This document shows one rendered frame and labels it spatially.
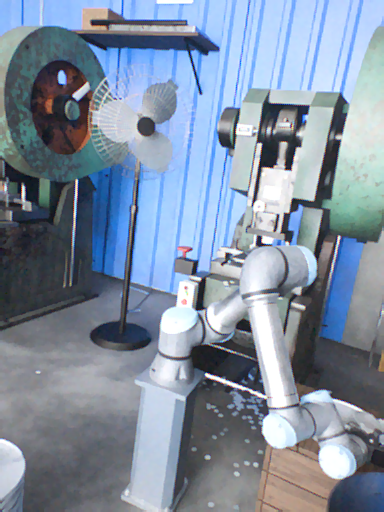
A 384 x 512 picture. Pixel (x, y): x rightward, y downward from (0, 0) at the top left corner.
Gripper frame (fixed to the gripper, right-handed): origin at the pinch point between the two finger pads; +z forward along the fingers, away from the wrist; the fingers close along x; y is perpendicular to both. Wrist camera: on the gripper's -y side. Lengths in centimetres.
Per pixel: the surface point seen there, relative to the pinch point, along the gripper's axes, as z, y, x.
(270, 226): 28, 71, -57
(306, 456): -7.2, 16.7, 13.1
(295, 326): 26, 45, -19
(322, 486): -4.2, 10.8, 19.7
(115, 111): 1, 166, -95
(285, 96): 19, 78, -112
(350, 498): -26.6, -1.7, 8.9
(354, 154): 1, 34, -84
